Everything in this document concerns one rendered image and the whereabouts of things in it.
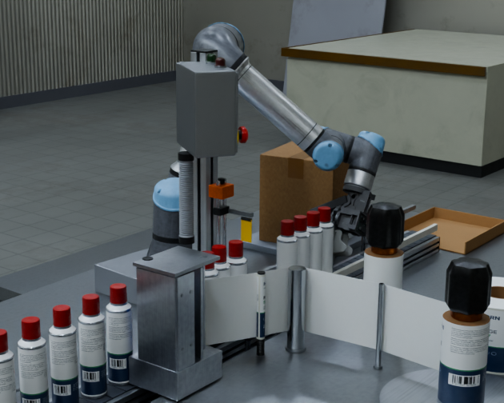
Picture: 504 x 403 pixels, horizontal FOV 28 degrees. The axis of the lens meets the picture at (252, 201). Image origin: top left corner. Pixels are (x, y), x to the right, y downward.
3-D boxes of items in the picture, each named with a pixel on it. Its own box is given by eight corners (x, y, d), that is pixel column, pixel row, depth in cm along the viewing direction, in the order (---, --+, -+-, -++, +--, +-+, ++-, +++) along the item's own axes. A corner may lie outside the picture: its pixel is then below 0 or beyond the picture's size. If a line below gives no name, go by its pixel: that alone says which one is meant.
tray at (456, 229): (465, 254, 301) (466, 241, 300) (389, 238, 316) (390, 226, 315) (506, 232, 324) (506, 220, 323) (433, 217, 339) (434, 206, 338)
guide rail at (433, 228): (211, 341, 220) (211, 333, 219) (207, 341, 221) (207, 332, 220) (437, 230, 303) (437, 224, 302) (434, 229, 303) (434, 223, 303)
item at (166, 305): (178, 401, 195) (176, 276, 188) (129, 383, 202) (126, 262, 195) (222, 377, 205) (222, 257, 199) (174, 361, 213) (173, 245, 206)
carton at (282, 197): (330, 252, 296) (334, 162, 289) (258, 240, 307) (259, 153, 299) (368, 226, 322) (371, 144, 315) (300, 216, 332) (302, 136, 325)
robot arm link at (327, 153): (206, 19, 245) (354, 151, 248) (213, 16, 255) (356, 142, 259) (175, 55, 248) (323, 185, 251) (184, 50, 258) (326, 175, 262)
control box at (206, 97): (194, 158, 218) (194, 71, 214) (176, 143, 234) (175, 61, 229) (239, 156, 222) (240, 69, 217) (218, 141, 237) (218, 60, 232)
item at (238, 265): (237, 331, 229) (238, 246, 224) (219, 326, 232) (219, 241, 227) (251, 325, 233) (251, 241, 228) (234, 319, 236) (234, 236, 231)
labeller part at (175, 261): (174, 277, 188) (174, 273, 188) (132, 265, 195) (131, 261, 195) (220, 259, 199) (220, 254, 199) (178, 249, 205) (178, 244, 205)
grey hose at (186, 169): (187, 245, 228) (186, 155, 222) (175, 242, 230) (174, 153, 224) (198, 241, 230) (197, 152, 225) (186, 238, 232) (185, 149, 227)
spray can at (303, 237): (300, 299, 250) (302, 220, 244) (284, 294, 253) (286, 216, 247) (313, 293, 253) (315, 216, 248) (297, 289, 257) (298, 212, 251)
